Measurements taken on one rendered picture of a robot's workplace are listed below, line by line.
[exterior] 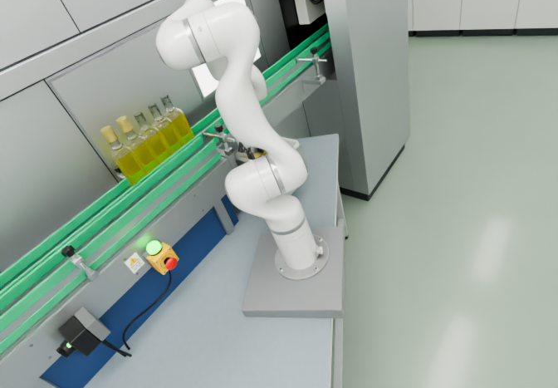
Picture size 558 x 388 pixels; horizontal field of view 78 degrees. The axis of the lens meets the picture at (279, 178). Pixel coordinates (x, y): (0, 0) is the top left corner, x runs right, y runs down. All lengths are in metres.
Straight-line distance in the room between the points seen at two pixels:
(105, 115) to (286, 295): 0.85
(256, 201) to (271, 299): 0.36
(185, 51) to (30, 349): 0.86
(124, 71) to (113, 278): 0.69
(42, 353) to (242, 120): 0.83
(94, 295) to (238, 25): 0.85
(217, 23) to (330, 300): 0.80
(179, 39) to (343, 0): 1.09
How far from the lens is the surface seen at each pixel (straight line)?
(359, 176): 2.29
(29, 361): 1.22
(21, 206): 1.35
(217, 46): 0.81
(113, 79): 1.35
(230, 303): 1.25
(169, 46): 0.81
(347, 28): 1.80
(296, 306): 1.12
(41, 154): 1.32
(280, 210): 1.00
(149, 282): 1.30
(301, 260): 1.14
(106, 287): 1.20
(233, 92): 0.82
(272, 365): 1.11
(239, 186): 0.91
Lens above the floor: 1.75
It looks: 38 degrees down
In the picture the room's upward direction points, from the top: 18 degrees counter-clockwise
